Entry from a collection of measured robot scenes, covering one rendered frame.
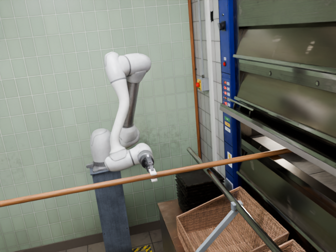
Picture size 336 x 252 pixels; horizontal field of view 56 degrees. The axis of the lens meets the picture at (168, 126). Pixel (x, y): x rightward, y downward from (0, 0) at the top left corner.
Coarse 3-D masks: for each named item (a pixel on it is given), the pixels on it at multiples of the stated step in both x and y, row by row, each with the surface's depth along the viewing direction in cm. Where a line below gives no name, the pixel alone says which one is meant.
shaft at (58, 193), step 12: (240, 156) 174; (252, 156) 175; (264, 156) 176; (180, 168) 167; (192, 168) 168; (120, 180) 161; (132, 180) 162; (48, 192) 155; (60, 192) 155; (72, 192) 156; (0, 204) 150; (12, 204) 152
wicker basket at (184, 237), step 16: (240, 192) 213; (192, 208) 211; (208, 208) 213; (224, 208) 216; (256, 208) 194; (192, 224) 213; (240, 224) 209; (272, 224) 177; (192, 240) 206; (224, 240) 203; (240, 240) 202
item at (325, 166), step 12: (240, 108) 198; (240, 120) 172; (264, 120) 170; (264, 132) 148; (288, 132) 149; (300, 132) 152; (288, 144) 130; (312, 144) 133; (324, 144) 135; (312, 156) 116; (324, 168) 110
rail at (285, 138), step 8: (224, 104) 193; (240, 112) 174; (248, 120) 163; (256, 120) 158; (264, 128) 148; (272, 128) 144; (280, 136) 136; (288, 136) 133; (296, 144) 125; (312, 152) 116; (328, 160) 109
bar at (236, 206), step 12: (192, 156) 193; (204, 168) 173; (216, 180) 158; (228, 192) 146; (240, 204) 135; (228, 216) 138; (216, 228) 139; (252, 228) 122; (204, 240) 140; (264, 240) 113
